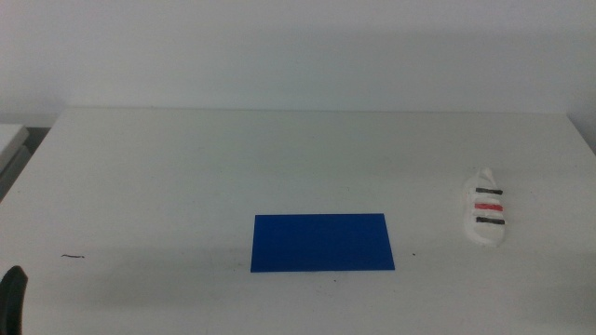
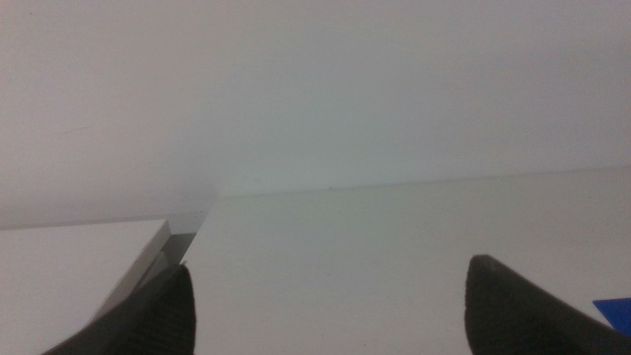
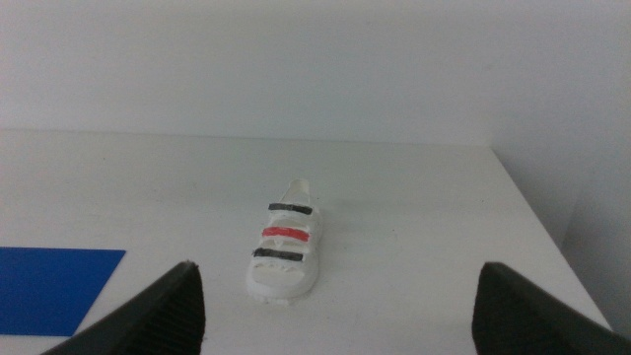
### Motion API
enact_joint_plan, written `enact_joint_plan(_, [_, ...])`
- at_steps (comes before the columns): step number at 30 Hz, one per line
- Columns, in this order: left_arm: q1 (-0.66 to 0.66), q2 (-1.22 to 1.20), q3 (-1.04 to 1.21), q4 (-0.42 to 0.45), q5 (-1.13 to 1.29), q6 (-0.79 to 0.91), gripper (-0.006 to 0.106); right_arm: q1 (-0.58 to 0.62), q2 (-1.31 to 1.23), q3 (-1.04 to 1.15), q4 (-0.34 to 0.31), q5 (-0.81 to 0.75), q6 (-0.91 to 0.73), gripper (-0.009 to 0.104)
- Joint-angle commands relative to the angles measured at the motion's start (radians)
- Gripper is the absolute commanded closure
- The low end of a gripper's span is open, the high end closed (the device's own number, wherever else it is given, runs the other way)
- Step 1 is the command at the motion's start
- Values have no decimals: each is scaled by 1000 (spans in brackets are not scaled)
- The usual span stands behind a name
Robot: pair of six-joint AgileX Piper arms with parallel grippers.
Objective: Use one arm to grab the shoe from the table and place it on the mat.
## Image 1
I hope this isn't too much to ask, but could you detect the blue rectangular mat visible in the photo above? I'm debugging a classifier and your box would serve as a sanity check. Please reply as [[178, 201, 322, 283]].
[[250, 213, 396, 274]]

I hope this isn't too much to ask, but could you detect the white side table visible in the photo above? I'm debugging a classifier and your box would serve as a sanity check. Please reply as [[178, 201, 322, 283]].
[[0, 123, 32, 200]]

